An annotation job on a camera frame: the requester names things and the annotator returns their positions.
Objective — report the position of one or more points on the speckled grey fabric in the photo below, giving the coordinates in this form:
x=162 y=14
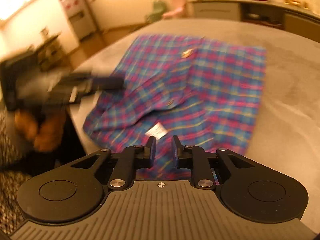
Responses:
x=11 y=200

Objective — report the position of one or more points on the small amber jar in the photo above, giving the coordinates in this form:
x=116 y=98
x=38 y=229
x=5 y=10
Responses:
x=306 y=4

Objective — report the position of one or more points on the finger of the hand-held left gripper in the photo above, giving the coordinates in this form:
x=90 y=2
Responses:
x=108 y=83

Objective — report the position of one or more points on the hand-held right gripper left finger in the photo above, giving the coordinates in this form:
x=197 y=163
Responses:
x=152 y=152

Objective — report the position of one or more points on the dark cluttered shelf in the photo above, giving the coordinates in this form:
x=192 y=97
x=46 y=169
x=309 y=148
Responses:
x=51 y=50

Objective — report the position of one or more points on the pink plastic chair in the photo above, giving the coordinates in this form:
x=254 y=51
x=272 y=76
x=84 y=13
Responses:
x=176 y=7

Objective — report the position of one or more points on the person's left hand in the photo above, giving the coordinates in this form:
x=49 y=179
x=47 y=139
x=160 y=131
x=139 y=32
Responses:
x=47 y=130

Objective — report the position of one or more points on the blue plaid shirt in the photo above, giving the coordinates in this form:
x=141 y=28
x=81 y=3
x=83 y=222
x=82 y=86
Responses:
x=200 y=85

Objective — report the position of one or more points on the grey television cabinet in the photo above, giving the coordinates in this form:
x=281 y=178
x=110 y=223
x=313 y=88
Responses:
x=217 y=10

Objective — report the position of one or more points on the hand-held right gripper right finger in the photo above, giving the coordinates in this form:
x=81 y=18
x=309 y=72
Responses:
x=175 y=152

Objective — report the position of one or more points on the gold ornament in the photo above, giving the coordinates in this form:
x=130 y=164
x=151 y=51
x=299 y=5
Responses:
x=293 y=2

